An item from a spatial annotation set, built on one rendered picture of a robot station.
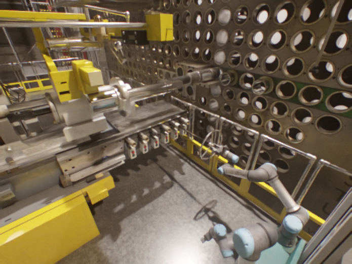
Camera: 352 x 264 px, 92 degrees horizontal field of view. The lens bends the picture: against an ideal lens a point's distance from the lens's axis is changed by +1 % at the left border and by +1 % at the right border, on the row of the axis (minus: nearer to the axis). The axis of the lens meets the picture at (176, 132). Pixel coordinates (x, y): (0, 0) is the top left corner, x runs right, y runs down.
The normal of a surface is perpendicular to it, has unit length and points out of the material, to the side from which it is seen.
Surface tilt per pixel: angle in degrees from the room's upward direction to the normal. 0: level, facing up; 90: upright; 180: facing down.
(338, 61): 90
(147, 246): 0
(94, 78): 90
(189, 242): 0
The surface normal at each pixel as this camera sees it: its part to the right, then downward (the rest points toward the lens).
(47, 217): 0.00, -0.85
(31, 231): 0.64, 0.40
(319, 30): -0.77, 0.33
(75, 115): 0.59, 0.05
